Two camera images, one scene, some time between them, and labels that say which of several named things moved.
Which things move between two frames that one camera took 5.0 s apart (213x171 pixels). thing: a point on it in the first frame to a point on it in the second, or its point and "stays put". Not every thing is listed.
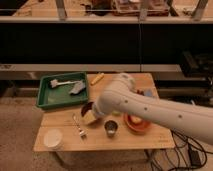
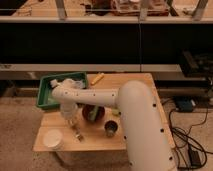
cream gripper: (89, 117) to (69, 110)
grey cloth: (78, 86) stays put
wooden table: (81, 128) stays put
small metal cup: (110, 127) stays put
